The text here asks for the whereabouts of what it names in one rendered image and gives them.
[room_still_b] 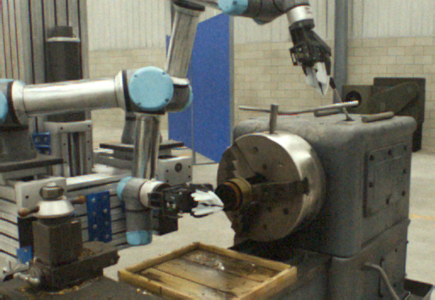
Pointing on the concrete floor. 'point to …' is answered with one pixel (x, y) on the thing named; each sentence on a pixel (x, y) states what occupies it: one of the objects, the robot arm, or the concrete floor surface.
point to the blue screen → (208, 92)
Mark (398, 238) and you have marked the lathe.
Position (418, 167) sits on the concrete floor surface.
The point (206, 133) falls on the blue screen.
